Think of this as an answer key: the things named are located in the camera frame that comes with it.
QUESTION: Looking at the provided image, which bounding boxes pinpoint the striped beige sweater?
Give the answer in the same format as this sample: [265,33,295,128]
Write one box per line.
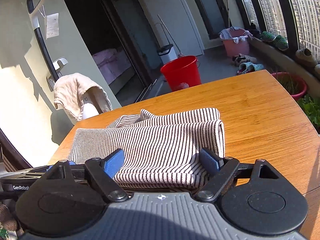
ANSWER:
[68,108,225,191]

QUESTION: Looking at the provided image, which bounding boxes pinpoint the beige towel on chair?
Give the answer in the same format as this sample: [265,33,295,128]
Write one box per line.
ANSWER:
[54,73,113,124]

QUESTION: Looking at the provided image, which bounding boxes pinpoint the red plastic bucket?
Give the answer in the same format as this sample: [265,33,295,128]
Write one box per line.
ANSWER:
[161,55,202,92]

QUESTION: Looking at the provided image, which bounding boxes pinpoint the teal slippers on floor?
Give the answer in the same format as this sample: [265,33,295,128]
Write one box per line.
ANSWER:
[237,62,264,75]

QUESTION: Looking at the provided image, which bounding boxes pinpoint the pink bedding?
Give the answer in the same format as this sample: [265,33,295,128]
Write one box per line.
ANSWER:
[92,48,131,85]

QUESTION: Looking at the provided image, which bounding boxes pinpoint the green leafy lettuce plant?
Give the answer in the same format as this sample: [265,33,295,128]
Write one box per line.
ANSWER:
[298,94,320,133]

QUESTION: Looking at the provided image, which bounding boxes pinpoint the brown shoes on floor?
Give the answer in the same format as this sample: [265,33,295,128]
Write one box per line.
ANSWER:
[232,54,257,67]

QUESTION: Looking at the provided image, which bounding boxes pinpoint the red basin with grass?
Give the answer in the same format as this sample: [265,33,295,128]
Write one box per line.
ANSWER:
[272,72,308,101]

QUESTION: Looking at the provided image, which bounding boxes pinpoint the white trash bin black lid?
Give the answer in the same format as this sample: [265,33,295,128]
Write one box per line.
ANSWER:
[157,44,177,64]

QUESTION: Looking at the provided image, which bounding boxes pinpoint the pink laundry basket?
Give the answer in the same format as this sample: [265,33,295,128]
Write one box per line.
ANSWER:
[219,27,253,57]

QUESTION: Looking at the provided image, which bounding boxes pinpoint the green slipper on sill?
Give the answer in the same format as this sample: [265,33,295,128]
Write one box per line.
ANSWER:
[273,35,289,51]
[260,31,276,43]

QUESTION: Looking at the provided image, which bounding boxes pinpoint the beige shoe on sill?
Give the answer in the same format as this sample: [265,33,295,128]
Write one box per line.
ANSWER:
[314,64,320,77]
[295,48,318,68]

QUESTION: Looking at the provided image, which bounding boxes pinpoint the white paper tag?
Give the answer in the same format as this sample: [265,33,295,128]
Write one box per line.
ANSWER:
[44,13,60,39]

